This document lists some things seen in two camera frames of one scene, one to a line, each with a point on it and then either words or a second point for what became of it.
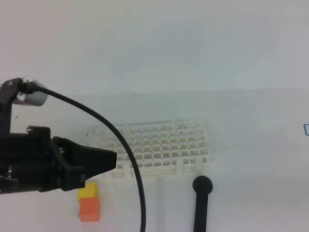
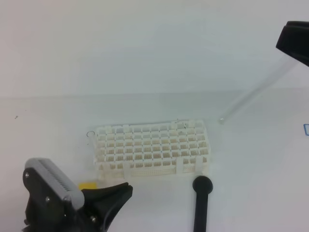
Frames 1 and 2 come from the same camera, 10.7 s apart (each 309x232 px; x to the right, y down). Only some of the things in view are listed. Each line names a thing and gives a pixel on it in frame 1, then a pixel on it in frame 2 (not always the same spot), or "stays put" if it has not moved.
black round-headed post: (202, 185) stays put
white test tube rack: (171, 148) stays put
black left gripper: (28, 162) -> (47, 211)
